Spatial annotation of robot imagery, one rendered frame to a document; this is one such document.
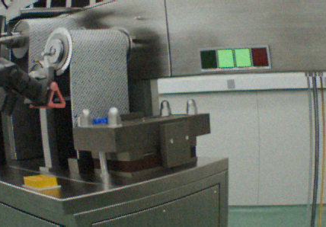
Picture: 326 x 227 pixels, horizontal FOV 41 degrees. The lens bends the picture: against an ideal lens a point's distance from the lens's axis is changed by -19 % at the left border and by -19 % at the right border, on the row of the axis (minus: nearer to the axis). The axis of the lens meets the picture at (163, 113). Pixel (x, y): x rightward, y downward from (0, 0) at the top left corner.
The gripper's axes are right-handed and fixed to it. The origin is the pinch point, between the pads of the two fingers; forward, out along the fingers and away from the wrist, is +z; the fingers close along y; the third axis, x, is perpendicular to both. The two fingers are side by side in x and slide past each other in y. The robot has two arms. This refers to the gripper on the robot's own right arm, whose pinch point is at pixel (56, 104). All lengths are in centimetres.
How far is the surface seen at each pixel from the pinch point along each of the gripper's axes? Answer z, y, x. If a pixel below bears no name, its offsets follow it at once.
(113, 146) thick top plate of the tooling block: 8.0, 18.0, -7.9
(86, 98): 11.0, -1.2, 6.5
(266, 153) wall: 266, -83, 75
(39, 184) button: -8.4, 12.9, -24.7
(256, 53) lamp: 30, 39, 28
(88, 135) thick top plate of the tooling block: 6.7, 9.5, -5.8
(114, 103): 22.4, -1.5, 9.8
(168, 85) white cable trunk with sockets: 233, -177, 123
